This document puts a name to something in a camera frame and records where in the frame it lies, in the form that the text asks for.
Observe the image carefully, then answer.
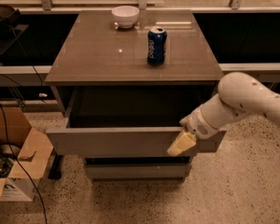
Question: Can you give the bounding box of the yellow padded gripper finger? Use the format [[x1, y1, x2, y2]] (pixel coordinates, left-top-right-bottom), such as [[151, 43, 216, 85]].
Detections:
[[167, 131, 197, 157]]

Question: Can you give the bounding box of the black cable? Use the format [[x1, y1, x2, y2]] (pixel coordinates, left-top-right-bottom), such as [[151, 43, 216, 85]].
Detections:
[[0, 25, 49, 224]]

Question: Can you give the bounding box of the grey bottom drawer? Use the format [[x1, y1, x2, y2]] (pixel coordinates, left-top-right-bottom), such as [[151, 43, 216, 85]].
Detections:
[[84, 157, 192, 181]]

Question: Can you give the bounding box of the black metal table leg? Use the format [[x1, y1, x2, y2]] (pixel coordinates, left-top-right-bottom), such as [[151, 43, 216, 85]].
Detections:
[[49, 155, 63, 180]]

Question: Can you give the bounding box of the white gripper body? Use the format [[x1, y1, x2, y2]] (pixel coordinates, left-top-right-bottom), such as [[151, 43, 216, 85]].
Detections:
[[179, 107, 218, 139]]

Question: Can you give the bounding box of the open cardboard box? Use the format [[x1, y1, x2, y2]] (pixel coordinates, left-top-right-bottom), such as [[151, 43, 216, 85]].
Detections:
[[0, 107, 53, 202]]

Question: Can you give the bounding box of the white ceramic bowl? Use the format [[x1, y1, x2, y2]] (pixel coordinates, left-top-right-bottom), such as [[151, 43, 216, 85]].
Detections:
[[111, 6, 140, 28]]

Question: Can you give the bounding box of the grey drawer cabinet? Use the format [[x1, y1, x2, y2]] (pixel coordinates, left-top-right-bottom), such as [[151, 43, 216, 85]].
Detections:
[[44, 9, 225, 184]]

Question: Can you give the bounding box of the grey top drawer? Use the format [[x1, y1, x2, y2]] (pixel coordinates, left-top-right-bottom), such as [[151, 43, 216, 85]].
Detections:
[[48, 84, 214, 158]]

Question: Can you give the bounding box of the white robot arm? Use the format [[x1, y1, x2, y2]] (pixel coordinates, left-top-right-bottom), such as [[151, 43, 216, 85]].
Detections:
[[167, 72, 280, 157]]

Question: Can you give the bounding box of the blue pepsi can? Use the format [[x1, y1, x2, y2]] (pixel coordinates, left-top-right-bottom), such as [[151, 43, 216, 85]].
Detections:
[[147, 26, 167, 66]]

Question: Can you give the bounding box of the grey drawer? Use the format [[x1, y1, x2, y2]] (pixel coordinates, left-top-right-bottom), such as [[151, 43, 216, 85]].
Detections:
[[48, 84, 214, 158], [84, 157, 192, 181]]

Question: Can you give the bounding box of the dark device on shelf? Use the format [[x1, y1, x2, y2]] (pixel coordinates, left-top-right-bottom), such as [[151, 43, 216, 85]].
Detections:
[[0, 5, 21, 29]]

